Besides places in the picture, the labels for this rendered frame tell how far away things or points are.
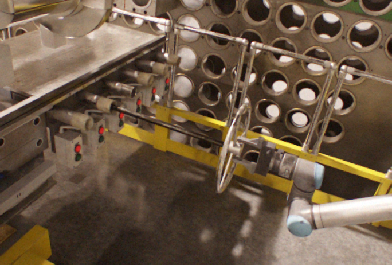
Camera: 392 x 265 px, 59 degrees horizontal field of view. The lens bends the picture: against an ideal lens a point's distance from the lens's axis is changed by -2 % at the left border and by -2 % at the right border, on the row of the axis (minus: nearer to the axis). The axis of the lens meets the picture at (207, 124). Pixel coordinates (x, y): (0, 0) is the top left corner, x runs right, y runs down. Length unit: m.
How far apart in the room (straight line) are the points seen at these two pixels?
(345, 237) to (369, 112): 1.13
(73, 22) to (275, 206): 1.81
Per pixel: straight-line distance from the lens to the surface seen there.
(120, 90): 1.78
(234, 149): 1.43
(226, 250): 2.20
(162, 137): 2.77
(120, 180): 2.55
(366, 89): 3.12
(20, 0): 1.06
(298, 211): 1.37
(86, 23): 1.26
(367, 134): 3.28
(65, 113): 1.56
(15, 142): 1.55
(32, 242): 1.46
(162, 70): 2.02
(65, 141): 1.62
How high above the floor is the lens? 1.67
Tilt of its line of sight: 31 degrees down
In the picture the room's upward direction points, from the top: 9 degrees clockwise
